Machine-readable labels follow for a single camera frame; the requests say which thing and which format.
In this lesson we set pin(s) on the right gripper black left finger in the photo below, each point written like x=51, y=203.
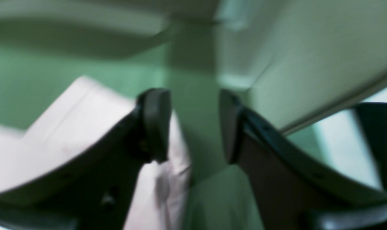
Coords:
x=93, y=190

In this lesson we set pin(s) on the pink t-shirt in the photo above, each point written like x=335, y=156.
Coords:
x=76, y=120

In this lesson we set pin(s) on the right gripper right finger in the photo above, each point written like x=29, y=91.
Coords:
x=293, y=191

